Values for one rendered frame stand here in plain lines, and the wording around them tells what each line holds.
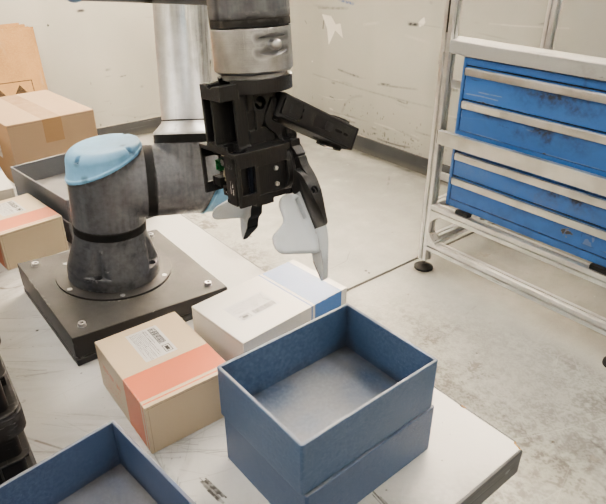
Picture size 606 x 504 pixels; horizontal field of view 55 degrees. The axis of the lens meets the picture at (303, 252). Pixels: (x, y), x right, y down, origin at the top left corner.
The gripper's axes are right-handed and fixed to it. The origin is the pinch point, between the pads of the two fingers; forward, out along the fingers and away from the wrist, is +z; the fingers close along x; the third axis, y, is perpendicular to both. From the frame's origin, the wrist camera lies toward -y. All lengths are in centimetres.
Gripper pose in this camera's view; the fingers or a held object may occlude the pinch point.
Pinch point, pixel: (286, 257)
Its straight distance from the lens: 65.1
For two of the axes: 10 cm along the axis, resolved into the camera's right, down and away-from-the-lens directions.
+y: -7.9, 3.0, -5.3
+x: 6.1, 3.0, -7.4
